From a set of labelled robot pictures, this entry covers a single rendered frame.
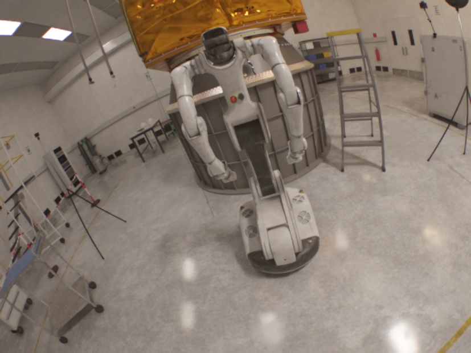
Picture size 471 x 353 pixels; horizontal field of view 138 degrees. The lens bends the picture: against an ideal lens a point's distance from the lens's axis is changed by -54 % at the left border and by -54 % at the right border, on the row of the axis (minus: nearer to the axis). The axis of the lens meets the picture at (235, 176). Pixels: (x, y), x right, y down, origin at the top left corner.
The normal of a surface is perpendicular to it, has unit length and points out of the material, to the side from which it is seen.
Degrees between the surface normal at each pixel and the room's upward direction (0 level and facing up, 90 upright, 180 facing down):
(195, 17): 86
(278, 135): 90
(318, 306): 0
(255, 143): 111
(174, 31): 88
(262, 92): 90
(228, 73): 128
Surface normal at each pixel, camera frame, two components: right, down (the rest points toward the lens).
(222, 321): -0.32, -0.82
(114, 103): 0.14, 0.46
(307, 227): -0.26, -0.33
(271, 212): -0.30, -0.55
